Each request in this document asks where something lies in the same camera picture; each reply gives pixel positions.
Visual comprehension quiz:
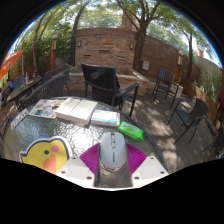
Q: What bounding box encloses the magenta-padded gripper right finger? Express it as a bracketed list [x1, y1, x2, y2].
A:
[125, 143, 170, 188]

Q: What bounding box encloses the white computer mouse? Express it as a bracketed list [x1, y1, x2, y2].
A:
[98, 131, 129, 173]

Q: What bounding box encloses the black slatted armchair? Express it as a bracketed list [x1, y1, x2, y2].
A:
[80, 63, 141, 118]

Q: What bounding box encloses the black round patio table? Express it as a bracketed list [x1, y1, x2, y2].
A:
[5, 76, 43, 103]

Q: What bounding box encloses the green wipes pack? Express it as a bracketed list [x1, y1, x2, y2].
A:
[117, 120, 145, 141]

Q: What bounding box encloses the white open book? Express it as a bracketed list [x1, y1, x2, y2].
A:
[54, 97, 99, 127]

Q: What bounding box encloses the forked tree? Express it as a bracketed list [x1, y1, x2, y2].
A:
[114, 0, 161, 73]

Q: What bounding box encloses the white wall box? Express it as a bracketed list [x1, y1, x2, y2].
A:
[141, 59, 150, 72]

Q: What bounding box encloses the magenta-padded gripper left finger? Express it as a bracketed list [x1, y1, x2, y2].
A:
[56, 142, 102, 188]

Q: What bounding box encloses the wooden lamp post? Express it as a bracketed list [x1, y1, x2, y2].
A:
[49, 34, 59, 71]
[173, 49, 185, 84]

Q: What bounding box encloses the orange parasol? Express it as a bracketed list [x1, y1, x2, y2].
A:
[0, 50, 24, 81]

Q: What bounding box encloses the dark mesh patio chair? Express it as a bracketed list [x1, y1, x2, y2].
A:
[201, 124, 224, 160]
[167, 97, 209, 145]

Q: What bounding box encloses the small white box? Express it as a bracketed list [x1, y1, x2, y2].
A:
[90, 108, 121, 128]

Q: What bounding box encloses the dark metal patio chair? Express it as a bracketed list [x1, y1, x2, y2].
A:
[152, 69, 184, 109]

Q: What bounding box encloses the colourful printed leaflet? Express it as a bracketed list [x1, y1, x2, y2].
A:
[28, 98, 68, 120]

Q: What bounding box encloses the yellow chick-shaped mouse pad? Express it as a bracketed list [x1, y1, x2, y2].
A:
[18, 136, 74, 175]

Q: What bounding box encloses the grey wicker chair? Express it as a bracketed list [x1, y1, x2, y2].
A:
[43, 63, 72, 94]

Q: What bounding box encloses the dark wicker chair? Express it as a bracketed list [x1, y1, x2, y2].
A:
[18, 73, 67, 111]

